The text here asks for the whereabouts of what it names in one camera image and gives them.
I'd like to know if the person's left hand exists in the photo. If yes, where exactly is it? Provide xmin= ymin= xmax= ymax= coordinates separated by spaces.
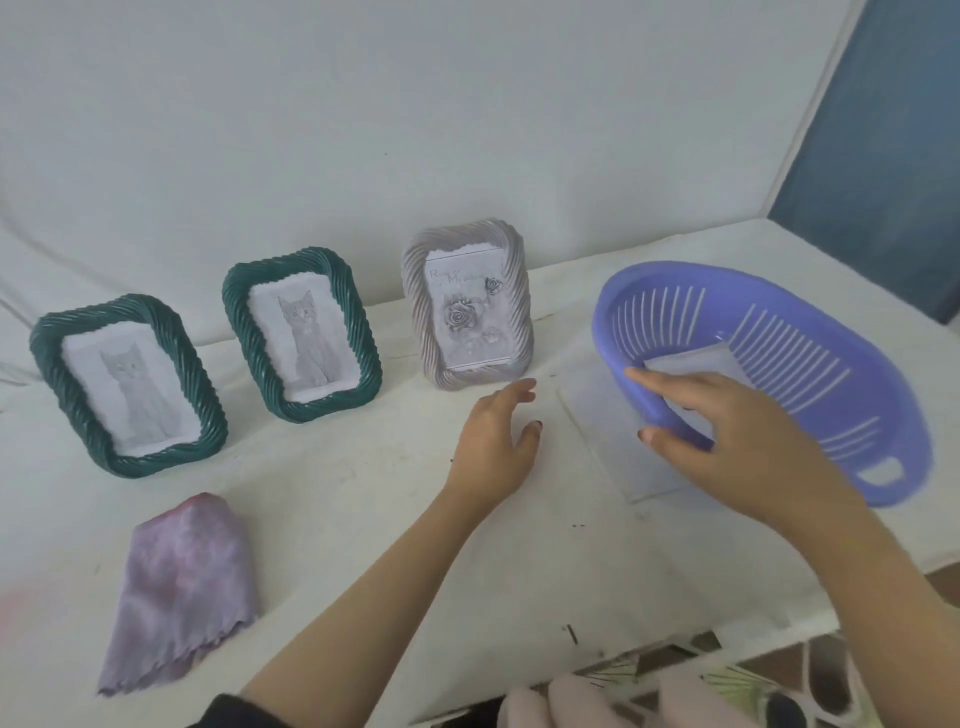
xmin=442 ymin=377 xmax=544 ymax=519

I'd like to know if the person's right hand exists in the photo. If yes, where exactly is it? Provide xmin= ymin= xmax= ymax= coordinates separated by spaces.
xmin=624 ymin=365 xmax=864 ymax=545

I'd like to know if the white photo paper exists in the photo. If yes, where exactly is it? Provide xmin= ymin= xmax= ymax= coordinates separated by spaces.
xmin=643 ymin=341 xmax=755 ymax=444

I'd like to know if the purple plastic basket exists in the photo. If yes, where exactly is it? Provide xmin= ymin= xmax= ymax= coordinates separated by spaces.
xmin=591 ymin=260 xmax=935 ymax=509

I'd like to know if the grey rope-pattern frame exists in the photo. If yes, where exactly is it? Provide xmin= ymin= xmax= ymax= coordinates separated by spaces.
xmin=401 ymin=218 xmax=535 ymax=393

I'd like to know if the dark green rope-pattern frame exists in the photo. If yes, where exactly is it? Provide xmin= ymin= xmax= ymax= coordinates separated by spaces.
xmin=221 ymin=246 xmax=384 ymax=425
xmin=28 ymin=293 xmax=229 ymax=480

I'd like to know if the purple cleaning cloth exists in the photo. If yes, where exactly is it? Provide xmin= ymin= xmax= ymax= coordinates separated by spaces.
xmin=97 ymin=492 xmax=260 ymax=697

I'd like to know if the person's right forearm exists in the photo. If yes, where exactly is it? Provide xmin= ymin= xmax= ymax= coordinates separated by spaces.
xmin=806 ymin=500 xmax=960 ymax=728

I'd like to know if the person's left forearm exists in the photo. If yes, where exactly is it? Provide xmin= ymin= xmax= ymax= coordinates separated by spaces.
xmin=239 ymin=485 xmax=493 ymax=728

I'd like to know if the blue door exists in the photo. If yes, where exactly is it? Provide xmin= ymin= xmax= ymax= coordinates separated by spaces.
xmin=768 ymin=0 xmax=960 ymax=325

